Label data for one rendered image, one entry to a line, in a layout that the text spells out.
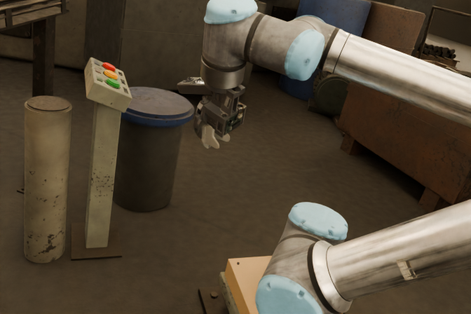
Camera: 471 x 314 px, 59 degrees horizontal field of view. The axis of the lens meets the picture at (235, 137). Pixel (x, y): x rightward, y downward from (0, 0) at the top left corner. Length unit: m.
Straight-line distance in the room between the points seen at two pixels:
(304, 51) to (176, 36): 1.98
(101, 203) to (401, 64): 0.99
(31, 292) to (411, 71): 1.16
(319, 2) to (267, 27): 2.76
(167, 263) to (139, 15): 1.52
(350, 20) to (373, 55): 2.67
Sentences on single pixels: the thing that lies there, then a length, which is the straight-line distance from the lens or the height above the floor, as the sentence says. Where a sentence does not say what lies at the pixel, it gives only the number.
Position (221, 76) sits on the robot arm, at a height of 0.78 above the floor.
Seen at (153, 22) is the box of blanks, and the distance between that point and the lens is 2.58.
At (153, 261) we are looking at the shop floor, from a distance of 1.49.
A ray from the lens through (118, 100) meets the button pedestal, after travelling 1.17.
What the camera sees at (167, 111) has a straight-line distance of 1.53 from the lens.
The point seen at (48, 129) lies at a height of 0.47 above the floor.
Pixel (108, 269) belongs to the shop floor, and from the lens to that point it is 1.46.
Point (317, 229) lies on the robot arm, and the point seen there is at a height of 0.45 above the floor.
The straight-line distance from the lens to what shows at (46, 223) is 1.38.
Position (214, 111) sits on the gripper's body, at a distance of 0.87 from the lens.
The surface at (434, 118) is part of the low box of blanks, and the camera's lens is 2.33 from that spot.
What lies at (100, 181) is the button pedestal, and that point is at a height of 0.27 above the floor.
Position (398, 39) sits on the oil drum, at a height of 0.64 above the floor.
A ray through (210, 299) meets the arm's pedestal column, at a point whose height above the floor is 0.02.
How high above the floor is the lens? 0.99
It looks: 23 degrees down
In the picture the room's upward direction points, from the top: 13 degrees clockwise
